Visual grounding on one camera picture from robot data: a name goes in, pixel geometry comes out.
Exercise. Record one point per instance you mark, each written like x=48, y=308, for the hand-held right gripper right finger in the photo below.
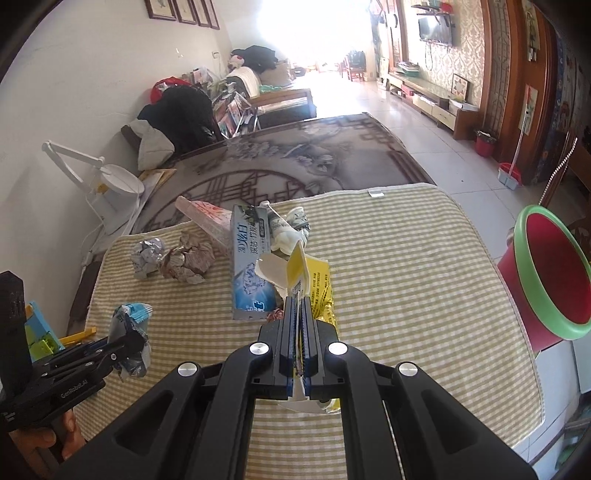
x=311, y=350

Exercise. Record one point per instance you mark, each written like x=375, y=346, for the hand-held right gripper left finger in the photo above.
x=286, y=350

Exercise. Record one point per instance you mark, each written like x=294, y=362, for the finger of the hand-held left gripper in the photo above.
x=99, y=346
x=127, y=346

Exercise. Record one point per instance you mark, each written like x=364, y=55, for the blue silver wrapper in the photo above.
x=134, y=318

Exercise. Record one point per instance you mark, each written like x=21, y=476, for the yellow drink carton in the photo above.
x=298, y=267

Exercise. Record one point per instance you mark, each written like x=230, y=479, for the pink snack box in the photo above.
x=207, y=217

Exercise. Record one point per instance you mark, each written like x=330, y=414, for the red bin green rim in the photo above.
x=554, y=277

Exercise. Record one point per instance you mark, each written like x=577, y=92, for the person's left hand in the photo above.
x=37, y=443

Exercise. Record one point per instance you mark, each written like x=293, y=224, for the blue yellow plastic toy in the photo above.
x=41, y=337

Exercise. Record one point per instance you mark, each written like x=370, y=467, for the yellow foil wrapper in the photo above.
x=321, y=286

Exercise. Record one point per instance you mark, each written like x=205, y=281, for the crumpled foil ball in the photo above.
x=147, y=258

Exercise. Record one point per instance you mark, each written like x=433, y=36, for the blue toothpaste box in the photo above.
x=249, y=258

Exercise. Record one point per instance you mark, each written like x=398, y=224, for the crumpled brown paper wrapper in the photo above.
x=189, y=261

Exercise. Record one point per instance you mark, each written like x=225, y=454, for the green striped mat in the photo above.
x=415, y=300

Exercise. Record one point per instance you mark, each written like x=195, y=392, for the white desk lamp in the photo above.
x=115, y=203

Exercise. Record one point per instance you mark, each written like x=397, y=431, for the grey patterned tablecloth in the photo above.
x=300, y=157

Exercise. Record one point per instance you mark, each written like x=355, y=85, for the white cloth bag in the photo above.
x=154, y=147

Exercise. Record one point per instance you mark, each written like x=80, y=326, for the black jacket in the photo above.
x=180, y=115

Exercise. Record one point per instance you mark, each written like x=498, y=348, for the magazine rack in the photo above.
x=233, y=115

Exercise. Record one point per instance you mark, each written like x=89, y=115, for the wooden sofa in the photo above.
x=286, y=101

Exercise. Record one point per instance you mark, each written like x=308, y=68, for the red bag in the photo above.
x=168, y=85

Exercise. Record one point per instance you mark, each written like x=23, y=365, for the red dustpan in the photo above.
x=510, y=175

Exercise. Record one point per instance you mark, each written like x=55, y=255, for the small red waste basket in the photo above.
x=486, y=145

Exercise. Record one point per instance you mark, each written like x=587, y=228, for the wooden television cabinet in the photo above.
x=434, y=104

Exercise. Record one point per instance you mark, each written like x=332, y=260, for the wooden dining chair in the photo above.
x=353, y=67

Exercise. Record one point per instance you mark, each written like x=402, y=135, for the black clothing pile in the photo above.
x=261, y=57

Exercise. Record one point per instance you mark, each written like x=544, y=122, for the leaning framed picture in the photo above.
x=460, y=86

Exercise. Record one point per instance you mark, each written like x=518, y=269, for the framed wall picture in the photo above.
x=214, y=13
x=204, y=11
x=188, y=10
x=161, y=8

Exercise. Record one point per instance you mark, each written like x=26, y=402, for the wall television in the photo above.
x=434, y=30

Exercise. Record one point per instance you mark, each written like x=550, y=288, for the colourful wall poster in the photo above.
x=561, y=106

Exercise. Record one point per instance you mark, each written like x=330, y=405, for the wall shelf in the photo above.
x=434, y=10

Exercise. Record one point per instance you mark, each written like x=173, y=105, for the wall calendar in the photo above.
x=531, y=27

